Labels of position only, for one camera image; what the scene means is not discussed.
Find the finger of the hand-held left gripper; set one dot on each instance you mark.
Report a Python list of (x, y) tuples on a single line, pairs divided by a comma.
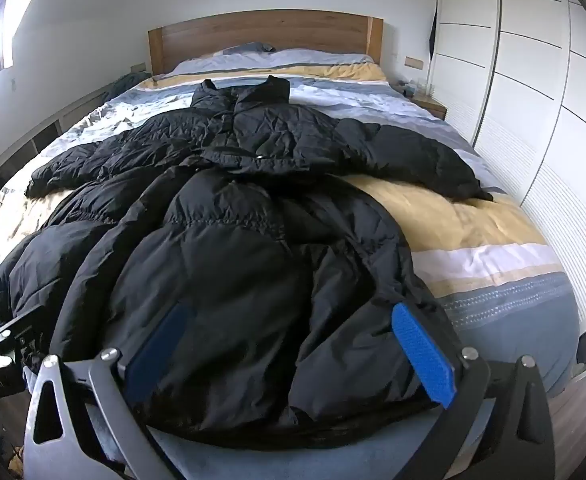
[(15, 335)]

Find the grey pillow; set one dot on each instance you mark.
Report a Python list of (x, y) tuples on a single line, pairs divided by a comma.
[(248, 48)]

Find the low open shelf cabinet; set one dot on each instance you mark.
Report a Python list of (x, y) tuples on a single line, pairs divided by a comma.
[(33, 140)]

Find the small blue container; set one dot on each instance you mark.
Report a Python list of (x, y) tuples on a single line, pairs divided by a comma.
[(409, 89)]

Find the black puffer jacket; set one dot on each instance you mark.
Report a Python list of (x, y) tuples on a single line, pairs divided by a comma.
[(233, 260)]

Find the window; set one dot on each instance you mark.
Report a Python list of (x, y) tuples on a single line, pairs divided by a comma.
[(3, 30)]

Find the green crumpled cloth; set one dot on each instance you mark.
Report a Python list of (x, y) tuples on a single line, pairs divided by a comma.
[(128, 84)]

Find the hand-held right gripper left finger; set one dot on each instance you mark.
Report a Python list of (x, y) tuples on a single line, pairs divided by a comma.
[(155, 347)]

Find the wooden bed headboard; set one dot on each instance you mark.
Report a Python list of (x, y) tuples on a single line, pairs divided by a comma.
[(253, 35)]

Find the striped duvet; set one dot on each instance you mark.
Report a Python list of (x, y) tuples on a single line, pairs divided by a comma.
[(473, 240)]

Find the white pillow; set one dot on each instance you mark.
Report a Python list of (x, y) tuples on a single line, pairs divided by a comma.
[(293, 59)]

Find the beige wall switch panel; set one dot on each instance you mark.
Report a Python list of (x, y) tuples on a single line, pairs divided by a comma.
[(138, 67), (415, 62)]

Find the white wardrobe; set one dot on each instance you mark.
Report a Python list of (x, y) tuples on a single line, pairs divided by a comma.
[(538, 85)]

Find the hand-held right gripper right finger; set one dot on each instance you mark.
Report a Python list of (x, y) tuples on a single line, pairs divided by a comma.
[(423, 355)]

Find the wooden nightstand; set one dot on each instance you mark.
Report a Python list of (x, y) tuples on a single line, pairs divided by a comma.
[(430, 106)]

